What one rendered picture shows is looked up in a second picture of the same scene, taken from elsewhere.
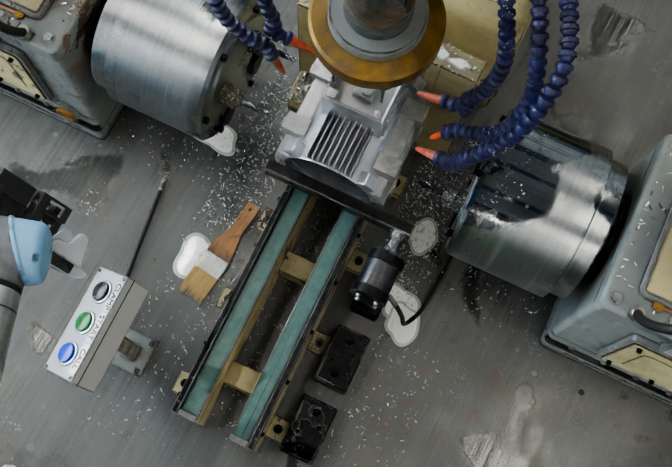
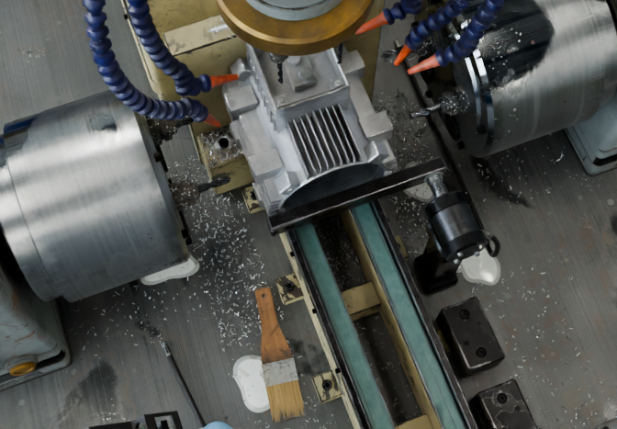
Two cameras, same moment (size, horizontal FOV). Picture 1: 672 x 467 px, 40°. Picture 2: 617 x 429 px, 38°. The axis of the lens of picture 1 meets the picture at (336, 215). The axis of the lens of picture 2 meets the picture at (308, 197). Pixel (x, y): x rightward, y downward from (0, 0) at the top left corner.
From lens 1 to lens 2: 0.46 m
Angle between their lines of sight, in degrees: 14
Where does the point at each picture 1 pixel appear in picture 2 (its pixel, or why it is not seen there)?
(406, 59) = not seen: outside the picture
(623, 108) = not seen: outside the picture
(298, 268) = (358, 299)
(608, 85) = not seen: outside the picture
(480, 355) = (559, 229)
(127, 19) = (34, 203)
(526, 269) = (571, 98)
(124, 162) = (111, 364)
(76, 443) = not seen: outside the picture
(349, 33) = not seen: outside the picture
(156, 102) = (126, 258)
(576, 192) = not seen: outside the picture
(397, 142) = (362, 101)
